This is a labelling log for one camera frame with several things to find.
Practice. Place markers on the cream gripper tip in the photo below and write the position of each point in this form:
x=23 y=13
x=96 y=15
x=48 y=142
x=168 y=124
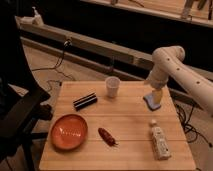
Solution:
x=157 y=95

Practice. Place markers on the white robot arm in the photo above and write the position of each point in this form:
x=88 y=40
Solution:
x=168 y=63

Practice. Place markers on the blue sponge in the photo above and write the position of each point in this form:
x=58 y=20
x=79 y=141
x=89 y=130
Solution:
x=150 y=102

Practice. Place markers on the white plastic cup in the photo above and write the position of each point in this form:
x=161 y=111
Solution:
x=112 y=86

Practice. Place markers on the orange plate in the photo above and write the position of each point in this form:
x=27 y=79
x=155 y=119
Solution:
x=69 y=132

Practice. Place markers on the black chair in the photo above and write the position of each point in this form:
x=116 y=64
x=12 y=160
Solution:
x=21 y=96

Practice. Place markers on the white dispenser bottle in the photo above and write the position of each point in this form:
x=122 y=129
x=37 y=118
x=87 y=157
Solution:
x=38 y=17

